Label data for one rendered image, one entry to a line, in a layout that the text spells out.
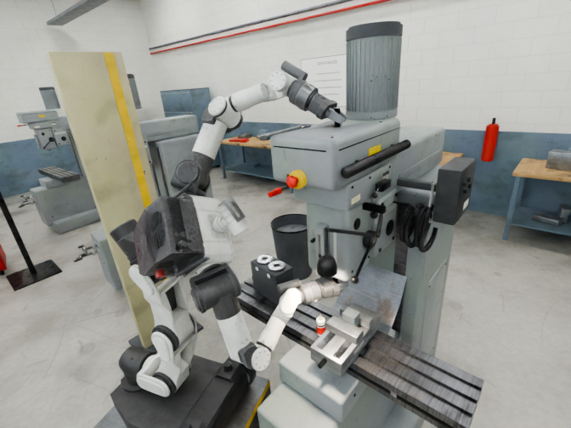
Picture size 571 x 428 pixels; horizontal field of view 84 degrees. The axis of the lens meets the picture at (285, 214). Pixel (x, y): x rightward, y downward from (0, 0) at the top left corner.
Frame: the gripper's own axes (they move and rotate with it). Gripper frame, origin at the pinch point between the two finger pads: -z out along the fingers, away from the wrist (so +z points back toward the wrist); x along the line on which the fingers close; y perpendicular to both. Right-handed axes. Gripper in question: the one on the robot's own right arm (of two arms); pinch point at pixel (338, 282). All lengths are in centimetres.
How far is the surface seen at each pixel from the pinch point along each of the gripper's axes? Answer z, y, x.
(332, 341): 9.2, 20.4, -10.0
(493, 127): -360, -6, 187
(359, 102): -13, -72, 6
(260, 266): 21.4, 8.8, 43.1
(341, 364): 12.3, 20.7, -21.2
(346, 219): 4.2, -35.3, -11.6
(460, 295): -184, 122, 71
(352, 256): 1.3, -19.2, -11.6
